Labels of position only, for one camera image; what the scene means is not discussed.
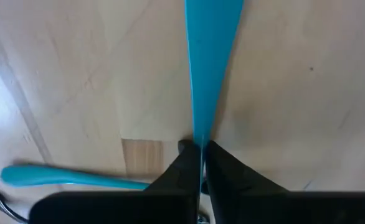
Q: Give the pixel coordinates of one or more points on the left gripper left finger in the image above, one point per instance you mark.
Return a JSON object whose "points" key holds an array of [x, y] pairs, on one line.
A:
{"points": [[176, 193]]}

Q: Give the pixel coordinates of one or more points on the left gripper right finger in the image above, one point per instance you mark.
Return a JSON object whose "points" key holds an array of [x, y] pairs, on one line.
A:
{"points": [[248, 202]]}

